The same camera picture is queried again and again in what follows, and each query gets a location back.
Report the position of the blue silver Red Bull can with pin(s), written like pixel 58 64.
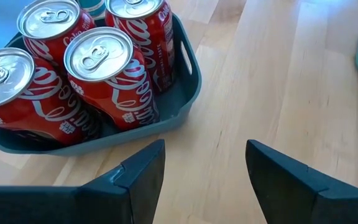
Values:
pixel 92 7

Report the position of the dark blue-grey plastic bin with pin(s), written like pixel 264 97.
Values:
pixel 172 109

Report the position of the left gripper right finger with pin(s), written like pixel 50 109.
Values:
pixel 291 199

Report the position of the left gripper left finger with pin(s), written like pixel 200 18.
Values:
pixel 120 199

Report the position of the red Coca-Cola can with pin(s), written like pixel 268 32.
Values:
pixel 48 18
pixel 104 62
pixel 36 105
pixel 148 37

